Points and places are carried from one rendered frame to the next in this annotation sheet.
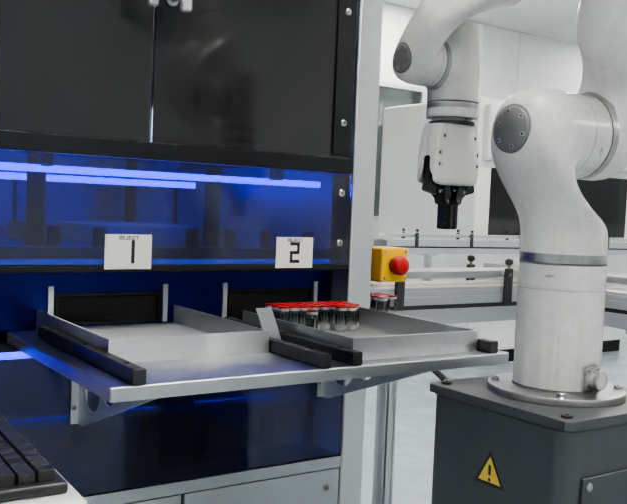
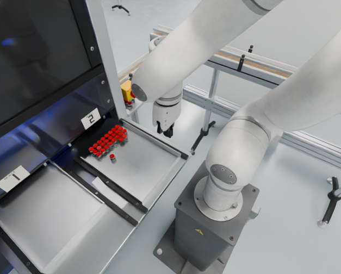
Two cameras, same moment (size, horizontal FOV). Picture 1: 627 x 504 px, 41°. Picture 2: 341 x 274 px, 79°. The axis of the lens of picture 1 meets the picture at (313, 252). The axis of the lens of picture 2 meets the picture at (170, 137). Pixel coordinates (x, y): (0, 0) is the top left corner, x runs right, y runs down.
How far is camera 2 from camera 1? 1.10 m
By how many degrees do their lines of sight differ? 51
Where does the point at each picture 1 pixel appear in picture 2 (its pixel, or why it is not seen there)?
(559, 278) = (230, 194)
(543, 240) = (225, 186)
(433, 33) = (162, 90)
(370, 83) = (99, 16)
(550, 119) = (247, 177)
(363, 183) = (111, 70)
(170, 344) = (67, 244)
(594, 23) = (287, 125)
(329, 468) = not seen: hidden behind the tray
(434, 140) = (161, 116)
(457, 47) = not seen: hidden behind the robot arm
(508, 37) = not seen: outside the picture
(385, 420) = (135, 118)
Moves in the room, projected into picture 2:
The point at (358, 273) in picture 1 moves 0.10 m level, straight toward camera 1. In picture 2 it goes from (119, 105) to (122, 119)
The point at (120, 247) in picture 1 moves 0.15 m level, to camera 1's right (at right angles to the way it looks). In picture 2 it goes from (8, 181) to (56, 167)
